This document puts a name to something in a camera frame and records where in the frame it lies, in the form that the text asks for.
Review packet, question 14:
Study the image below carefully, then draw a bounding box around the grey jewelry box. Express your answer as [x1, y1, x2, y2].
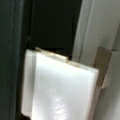
[20, 46, 114, 120]

